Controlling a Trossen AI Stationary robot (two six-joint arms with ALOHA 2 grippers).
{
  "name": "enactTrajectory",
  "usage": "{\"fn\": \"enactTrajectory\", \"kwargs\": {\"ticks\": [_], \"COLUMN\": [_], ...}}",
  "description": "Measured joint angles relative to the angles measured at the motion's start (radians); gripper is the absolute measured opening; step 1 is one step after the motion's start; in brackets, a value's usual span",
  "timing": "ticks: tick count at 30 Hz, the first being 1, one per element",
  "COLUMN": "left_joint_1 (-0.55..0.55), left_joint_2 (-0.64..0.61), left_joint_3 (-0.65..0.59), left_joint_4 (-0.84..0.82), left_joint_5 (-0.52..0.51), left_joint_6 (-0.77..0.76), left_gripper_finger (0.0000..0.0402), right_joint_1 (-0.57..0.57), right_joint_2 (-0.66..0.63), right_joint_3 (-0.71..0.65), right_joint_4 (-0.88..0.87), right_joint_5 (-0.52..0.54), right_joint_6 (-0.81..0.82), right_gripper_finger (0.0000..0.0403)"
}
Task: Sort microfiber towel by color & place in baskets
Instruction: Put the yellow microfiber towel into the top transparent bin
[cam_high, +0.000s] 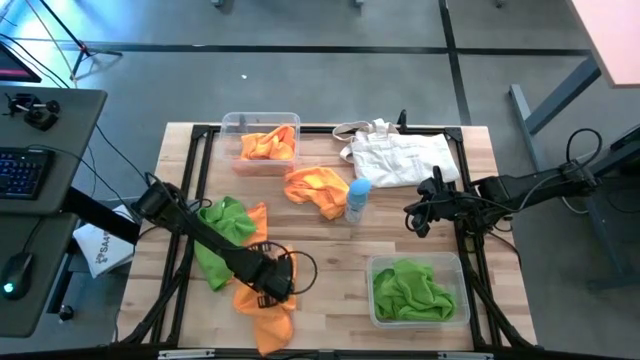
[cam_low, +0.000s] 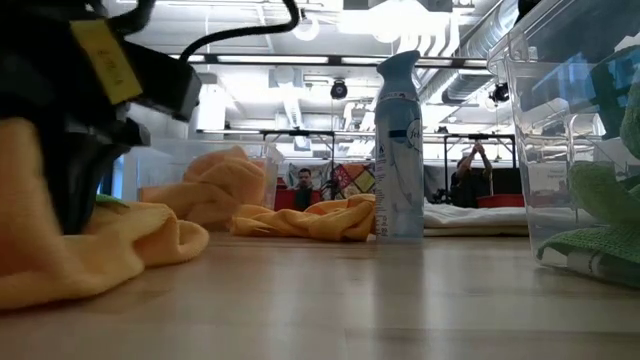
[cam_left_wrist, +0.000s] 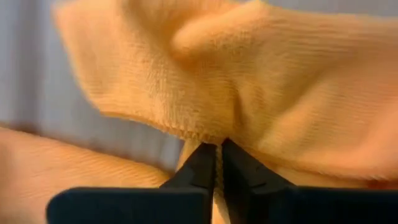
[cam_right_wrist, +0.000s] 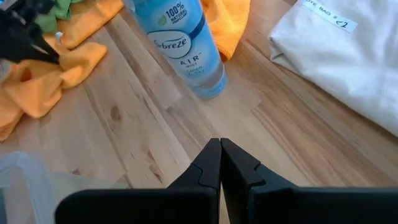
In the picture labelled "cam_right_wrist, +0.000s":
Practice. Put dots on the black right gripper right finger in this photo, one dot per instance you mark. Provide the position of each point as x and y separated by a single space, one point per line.
311 205

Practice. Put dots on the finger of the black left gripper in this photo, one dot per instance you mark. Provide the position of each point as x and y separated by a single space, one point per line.
32 35
28 55

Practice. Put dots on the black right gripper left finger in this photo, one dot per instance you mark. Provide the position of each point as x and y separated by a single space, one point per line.
140 205

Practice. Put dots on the green microfiber towel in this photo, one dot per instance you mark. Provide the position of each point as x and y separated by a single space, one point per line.
62 11

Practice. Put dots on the clear plastic bin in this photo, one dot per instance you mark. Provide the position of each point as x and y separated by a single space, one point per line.
18 174

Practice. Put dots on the white canvas tote bag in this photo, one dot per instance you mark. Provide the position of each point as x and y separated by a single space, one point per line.
342 77

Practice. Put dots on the blue Febreze spray bottle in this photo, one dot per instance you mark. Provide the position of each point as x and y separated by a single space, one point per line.
183 46

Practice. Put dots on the white tote bag label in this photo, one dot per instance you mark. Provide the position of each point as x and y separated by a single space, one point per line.
335 17

